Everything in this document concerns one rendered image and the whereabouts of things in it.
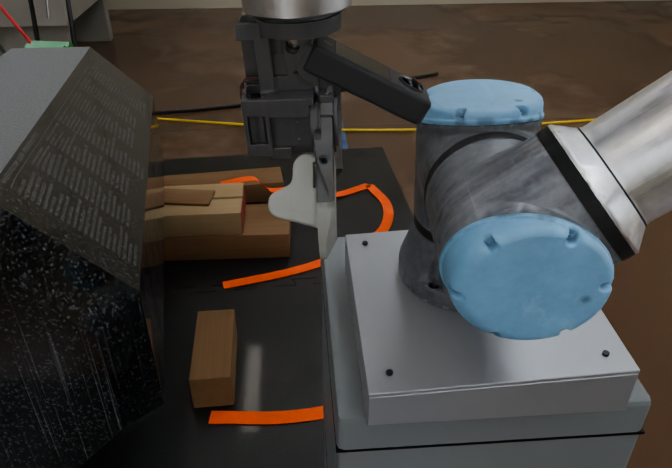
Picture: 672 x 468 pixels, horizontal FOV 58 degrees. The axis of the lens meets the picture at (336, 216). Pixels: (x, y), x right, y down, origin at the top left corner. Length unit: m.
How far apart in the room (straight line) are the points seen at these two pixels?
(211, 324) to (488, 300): 1.48
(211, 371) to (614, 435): 1.22
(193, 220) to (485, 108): 1.80
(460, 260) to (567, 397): 0.29
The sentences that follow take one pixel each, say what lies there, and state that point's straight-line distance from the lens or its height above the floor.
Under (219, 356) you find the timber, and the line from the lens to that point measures 1.88.
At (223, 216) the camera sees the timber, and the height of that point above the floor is 0.22.
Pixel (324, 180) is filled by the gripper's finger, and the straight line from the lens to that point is 0.51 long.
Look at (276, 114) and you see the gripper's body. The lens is 0.52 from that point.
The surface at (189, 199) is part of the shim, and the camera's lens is 2.45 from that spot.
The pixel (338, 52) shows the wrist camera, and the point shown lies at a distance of 0.52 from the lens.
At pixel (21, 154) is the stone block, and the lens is 1.50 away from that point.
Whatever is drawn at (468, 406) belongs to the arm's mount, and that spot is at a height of 0.87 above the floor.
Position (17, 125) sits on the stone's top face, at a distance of 1.64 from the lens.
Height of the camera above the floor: 1.44
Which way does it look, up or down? 32 degrees down
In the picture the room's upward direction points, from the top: straight up
